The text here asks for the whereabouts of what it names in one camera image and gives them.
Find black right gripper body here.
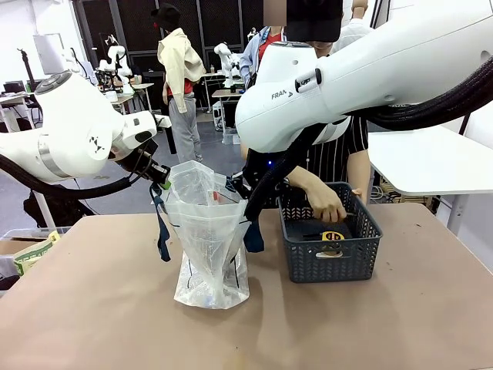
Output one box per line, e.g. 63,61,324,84
230,148,289,200

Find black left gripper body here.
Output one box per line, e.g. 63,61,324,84
115,139,171,187

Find black equipment case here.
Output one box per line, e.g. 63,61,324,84
222,101,240,129

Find white board panel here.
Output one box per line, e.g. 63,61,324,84
32,33,65,75

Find dark grey plastic basket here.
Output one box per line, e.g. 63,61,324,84
277,181,384,284

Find black backpack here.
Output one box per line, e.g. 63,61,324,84
22,187,96,229

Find white table with leg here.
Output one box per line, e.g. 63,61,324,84
31,190,57,232

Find white side table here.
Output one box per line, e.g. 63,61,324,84
365,124,493,237

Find black tripod stand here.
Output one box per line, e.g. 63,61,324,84
16,48,44,120

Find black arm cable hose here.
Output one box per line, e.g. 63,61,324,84
0,153,156,201
243,57,493,223

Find person in cream jacket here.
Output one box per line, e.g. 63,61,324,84
150,2,207,163

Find person's left forearm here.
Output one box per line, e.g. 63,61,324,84
346,148,372,193

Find person in red shirt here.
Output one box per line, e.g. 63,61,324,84
239,0,288,92

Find white plastic shopping bag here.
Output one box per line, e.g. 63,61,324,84
149,160,267,311

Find person in striped shirt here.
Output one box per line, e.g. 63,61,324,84
284,0,375,187

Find white computer tower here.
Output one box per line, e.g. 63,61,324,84
211,100,225,133

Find black package with yellow label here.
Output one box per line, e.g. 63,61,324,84
287,217,355,244

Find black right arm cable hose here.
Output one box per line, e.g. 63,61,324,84
243,57,493,223

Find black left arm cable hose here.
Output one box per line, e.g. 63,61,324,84
0,153,156,201

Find clear plastic storage box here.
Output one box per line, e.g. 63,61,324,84
222,126,242,146

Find person's right hand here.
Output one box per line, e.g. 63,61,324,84
309,186,348,224

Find green printed paper bag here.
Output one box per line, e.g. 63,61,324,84
13,230,62,277

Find person's right forearm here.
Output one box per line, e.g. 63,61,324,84
285,165,337,204

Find brown cardboard box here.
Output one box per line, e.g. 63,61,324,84
0,238,39,256

